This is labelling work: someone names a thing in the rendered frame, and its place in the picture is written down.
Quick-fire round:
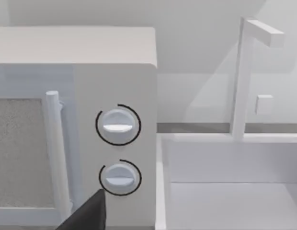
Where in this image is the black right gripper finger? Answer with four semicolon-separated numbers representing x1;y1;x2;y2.
54;188;108;230

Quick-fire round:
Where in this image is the white microwave knob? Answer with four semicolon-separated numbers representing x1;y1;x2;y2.
100;109;136;141
103;164;137;191

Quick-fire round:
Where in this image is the pale microwave door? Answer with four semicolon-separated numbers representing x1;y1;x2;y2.
0;64;76;230

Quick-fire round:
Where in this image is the pale microwave oven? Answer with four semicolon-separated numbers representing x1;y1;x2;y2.
0;26;159;230

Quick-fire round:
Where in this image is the white sink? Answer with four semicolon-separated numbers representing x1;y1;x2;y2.
154;133;297;230

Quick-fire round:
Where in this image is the tall white tap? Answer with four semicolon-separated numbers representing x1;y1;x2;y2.
231;16;285;140

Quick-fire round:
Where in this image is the white microwave door handle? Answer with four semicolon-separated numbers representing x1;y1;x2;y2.
45;90;74;226

